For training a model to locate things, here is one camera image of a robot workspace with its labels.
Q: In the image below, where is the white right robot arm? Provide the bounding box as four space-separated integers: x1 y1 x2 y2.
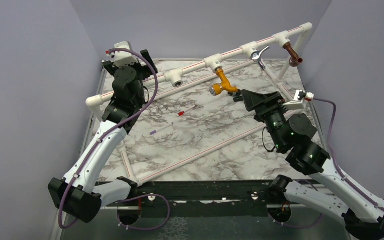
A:
241 90 384 240

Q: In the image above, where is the white PVC pipe frame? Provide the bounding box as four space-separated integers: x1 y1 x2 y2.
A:
85 22 313 186

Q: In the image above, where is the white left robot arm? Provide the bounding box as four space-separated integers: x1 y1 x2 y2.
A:
48 48 158 229

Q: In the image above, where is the black faucet orange handle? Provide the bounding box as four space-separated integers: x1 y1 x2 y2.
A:
233 96 243 103

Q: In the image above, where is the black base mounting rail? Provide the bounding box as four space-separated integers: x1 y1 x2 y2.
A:
71 177 312 220

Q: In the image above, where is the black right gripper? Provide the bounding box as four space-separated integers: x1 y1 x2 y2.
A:
241 89 289 151

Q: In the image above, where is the purple capped white pen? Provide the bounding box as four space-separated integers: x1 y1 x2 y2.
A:
149 122 174 135

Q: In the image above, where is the red capped white pen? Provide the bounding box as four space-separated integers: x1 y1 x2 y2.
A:
178 105 196 117

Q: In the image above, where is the brown water faucet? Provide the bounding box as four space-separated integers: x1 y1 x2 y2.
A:
282 42 303 67

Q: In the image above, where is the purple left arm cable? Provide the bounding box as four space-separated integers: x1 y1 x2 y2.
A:
57 48 172 232

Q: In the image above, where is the small black grey fitting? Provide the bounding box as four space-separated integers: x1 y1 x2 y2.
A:
228 90 241 97

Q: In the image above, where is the chrome lever faucet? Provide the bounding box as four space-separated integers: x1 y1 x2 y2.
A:
250 46 270 71

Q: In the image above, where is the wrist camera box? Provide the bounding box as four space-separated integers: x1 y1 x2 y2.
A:
283 90 314 111
105 41 139 68

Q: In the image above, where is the yellow water faucet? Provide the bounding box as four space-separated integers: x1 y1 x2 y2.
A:
209 67 239 97

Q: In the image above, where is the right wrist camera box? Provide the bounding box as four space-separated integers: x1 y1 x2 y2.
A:
283 90 314 111

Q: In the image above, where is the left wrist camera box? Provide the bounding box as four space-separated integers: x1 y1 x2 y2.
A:
105 41 139 68

